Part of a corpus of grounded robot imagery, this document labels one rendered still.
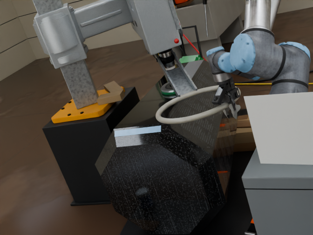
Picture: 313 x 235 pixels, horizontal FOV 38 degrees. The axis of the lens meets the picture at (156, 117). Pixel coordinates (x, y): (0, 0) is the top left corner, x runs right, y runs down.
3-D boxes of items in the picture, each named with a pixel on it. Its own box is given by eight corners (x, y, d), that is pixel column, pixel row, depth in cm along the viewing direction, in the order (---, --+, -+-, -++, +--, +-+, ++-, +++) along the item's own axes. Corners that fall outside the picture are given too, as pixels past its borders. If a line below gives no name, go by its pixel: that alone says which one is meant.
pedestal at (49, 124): (70, 206, 391) (36, 130, 363) (103, 163, 445) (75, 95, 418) (139, 202, 363) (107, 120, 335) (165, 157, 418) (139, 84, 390)
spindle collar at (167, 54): (161, 65, 320) (147, 24, 308) (173, 61, 320) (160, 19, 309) (164, 70, 309) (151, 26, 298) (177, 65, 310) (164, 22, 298)
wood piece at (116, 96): (98, 105, 359) (96, 100, 357) (102, 100, 368) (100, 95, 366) (122, 100, 353) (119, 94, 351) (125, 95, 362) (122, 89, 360)
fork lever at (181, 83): (146, 52, 332) (145, 46, 329) (172, 43, 333) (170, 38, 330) (174, 103, 278) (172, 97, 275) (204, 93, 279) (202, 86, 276)
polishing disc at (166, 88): (182, 77, 331) (181, 75, 331) (196, 82, 313) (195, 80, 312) (156, 89, 326) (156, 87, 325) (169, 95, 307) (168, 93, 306)
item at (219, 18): (182, 74, 619) (163, 12, 587) (214, 40, 719) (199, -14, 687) (225, 68, 587) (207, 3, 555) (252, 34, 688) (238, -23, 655)
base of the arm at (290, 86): (319, 113, 192) (320, 91, 195) (299, 98, 179) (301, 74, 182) (277, 116, 205) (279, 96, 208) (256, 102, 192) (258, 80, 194)
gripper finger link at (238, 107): (245, 114, 238) (238, 98, 237) (238, 119, 235) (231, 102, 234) (241, 114, 241) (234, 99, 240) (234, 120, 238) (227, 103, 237)
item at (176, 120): (150, 110, 278) (149, 106, 277) (225, 83, 281) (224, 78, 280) (164, 133, 231) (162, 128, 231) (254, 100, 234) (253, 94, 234)
